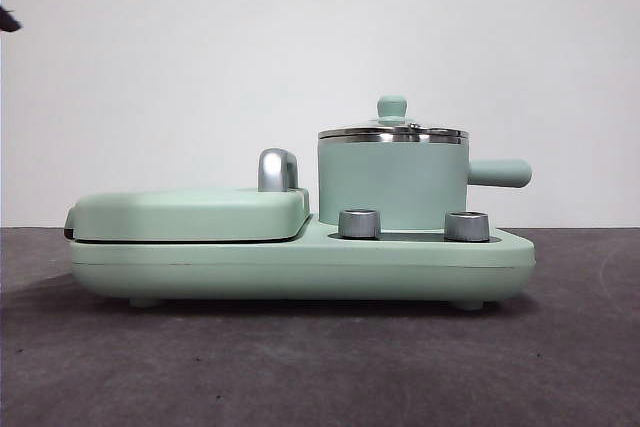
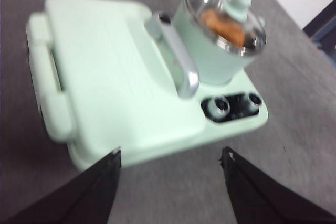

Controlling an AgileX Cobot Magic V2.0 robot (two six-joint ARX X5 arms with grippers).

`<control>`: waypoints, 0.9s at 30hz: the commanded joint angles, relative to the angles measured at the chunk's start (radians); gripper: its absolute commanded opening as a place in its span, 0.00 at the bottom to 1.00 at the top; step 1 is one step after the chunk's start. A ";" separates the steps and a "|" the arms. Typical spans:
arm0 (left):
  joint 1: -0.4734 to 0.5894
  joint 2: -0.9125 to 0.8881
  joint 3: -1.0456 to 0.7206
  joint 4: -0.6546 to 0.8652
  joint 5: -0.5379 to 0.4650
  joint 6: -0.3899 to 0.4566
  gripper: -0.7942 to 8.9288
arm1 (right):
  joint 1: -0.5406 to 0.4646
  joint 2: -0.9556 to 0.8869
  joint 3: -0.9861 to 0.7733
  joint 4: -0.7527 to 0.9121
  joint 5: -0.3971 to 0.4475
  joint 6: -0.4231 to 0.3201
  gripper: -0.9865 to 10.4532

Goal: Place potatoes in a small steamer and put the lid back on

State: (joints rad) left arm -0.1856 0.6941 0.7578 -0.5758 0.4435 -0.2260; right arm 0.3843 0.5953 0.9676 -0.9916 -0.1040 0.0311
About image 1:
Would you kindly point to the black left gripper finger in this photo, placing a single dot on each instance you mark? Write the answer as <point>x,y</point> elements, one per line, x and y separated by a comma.
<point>7,21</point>

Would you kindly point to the glass lid with green knob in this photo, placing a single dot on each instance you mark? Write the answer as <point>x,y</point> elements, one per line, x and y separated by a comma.
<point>393,107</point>

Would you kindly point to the green breakfast maker base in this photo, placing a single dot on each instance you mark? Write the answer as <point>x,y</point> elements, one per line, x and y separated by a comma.
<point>300,267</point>

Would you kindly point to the silver control knob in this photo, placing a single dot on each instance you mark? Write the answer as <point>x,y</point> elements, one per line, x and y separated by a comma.
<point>359,224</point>
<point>466,227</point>

